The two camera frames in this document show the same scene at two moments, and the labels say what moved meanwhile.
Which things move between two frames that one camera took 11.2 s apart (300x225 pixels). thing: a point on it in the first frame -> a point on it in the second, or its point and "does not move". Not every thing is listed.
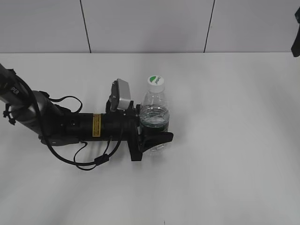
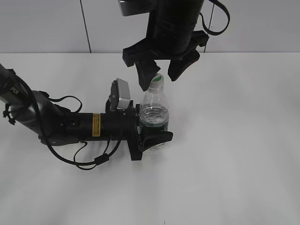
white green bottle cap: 155,84 does not move
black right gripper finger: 296,48 -> 169,36
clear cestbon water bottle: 154,110 does not move
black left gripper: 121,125 does not move
